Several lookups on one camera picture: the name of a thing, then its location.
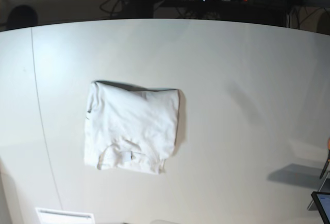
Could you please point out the white T-shirt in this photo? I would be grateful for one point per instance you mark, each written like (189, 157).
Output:
(132, 130)

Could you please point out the black tablet screen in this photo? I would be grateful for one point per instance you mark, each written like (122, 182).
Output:
(321, 201)

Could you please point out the white paper sheet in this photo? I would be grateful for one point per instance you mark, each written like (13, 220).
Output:
(58, 217)

